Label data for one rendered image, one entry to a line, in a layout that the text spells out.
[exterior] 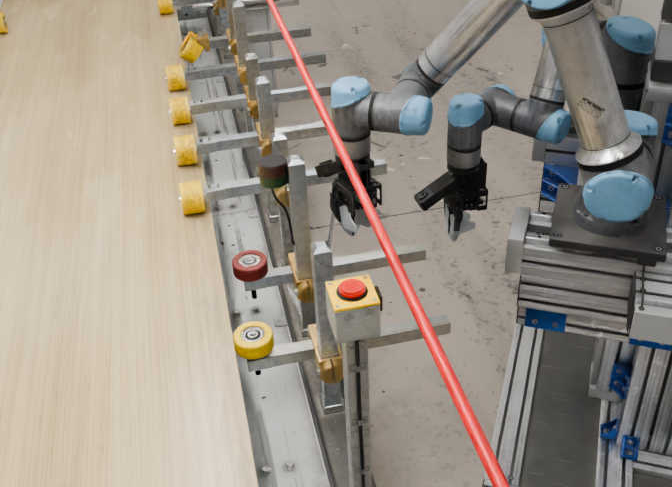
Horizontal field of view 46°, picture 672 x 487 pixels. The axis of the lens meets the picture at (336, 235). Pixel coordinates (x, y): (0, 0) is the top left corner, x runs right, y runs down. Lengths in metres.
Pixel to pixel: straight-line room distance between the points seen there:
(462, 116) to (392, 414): 1.25
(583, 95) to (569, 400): 1.26
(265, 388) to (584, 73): 1.02
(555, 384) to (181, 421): 1.35
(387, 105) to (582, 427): 1.25
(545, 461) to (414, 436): 0.48
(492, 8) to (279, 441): 1.00
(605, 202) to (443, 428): 1.33
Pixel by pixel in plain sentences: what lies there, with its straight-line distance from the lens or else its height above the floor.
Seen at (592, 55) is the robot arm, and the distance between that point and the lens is 1.40.
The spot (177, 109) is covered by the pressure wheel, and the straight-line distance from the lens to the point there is 2.41.
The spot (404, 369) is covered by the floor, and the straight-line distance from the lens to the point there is 2.81.
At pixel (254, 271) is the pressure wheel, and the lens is 1.79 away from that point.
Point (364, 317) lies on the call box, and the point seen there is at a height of 1.20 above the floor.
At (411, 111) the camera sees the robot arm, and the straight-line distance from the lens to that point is 1.50.
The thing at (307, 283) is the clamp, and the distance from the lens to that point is 1.80.
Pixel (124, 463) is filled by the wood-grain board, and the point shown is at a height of 0.90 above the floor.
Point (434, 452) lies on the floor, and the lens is 2.57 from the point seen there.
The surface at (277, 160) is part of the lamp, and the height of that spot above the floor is 1.17.
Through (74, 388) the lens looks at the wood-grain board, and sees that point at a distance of 1.61.
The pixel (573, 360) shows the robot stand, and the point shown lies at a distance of 2.61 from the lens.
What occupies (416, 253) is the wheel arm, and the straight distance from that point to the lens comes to 1.89.
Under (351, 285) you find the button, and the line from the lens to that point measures 1.20.
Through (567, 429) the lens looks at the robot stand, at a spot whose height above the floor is 0.21.
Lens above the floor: 1.98
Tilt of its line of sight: 35 degrees down
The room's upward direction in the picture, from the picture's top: 3 degrees counter-clockwise
